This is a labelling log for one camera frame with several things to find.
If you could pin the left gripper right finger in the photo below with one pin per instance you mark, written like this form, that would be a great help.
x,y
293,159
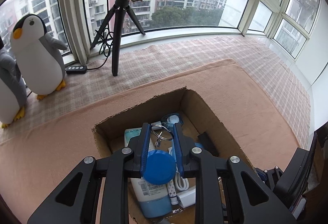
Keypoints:
x,y
227,189

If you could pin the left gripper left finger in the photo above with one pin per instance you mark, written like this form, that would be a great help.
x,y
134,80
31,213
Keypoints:
x,y
97,189

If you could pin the white USB charger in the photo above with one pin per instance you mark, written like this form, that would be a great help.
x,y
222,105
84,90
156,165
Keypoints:
x,y
187,198

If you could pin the white blue lotion tube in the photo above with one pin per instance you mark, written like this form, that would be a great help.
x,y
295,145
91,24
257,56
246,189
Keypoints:
x,y
154,200

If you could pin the round blue compact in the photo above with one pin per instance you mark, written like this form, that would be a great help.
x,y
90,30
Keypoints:
x,y
160,167

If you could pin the blue sanitizer bottle keychain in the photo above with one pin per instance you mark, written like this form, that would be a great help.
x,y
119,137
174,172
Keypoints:
x,y
163,129

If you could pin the black lipstick tube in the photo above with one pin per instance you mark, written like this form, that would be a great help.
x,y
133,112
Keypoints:
x,y
204,142

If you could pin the pink blanket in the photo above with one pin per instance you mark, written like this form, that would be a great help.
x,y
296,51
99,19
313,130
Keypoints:
x,y
34,163

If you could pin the brown cardboard box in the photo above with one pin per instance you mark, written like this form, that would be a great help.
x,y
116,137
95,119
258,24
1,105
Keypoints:
x,y
199,118

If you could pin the large plush penguin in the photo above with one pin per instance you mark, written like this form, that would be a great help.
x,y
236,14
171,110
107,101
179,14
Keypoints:
x,y
13,90

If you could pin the pink plaid mat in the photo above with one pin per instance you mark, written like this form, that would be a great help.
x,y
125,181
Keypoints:
x,y
155,62

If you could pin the black inline remote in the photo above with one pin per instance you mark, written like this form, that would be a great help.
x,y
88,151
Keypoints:
x,y
77,69

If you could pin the small plush penguin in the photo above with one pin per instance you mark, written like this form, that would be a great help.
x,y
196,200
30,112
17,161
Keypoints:
x,y
38,56

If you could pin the black tripod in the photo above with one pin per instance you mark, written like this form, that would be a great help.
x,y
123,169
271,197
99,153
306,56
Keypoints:
x,y
110,31

